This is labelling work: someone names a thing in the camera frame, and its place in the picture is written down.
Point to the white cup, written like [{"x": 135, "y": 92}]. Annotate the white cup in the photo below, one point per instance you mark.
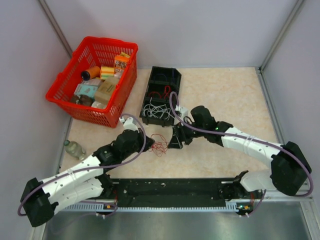
[{"x": 98, "y": 105}]

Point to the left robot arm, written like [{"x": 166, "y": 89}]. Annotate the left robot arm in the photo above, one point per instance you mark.
[{"x": 42, "y": 199}]

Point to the red plastic basket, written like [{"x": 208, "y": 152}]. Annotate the red plastic basket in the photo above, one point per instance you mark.
[{"x": 91, "y": 52}]

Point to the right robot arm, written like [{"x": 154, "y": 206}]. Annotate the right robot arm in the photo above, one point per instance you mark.
[{"x": 287, "y": 168}]

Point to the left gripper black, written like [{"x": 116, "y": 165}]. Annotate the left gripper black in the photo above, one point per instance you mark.
[{"x": 149, "y": 143}]

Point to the yellow green sponge pack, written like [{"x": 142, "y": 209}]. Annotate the yellow green sponge pack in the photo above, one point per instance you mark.
[{"x": 106, "y": 72}]

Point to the black three-compartment tray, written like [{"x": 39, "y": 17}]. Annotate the black three-compartment tray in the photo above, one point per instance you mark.
[{"x": 155, "y": 109}]

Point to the teal packet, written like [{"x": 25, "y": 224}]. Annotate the teal packet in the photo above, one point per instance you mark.
[{"x": 85, "y": 89}]

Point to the pink packet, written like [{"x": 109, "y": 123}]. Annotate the pink packet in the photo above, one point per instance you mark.
[{"x": 93, "y": 82}]

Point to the dark brown round item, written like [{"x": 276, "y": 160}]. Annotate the dark brown round item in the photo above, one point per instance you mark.
[{"x": 82, "y": 99}]

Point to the orange snack box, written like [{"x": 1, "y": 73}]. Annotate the orange snack box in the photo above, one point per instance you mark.
[{"x": 120, "y": 62}]

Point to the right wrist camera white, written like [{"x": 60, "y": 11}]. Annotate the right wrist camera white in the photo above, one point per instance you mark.
[{"x": 182, "y": 112}]

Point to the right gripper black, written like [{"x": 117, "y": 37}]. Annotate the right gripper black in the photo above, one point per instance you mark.
[{"x": 179, "y": 135}]

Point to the brown cardboard box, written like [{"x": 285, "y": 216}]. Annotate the brown cardboard box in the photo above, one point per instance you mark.
[{"x": 104, "y": 92}]

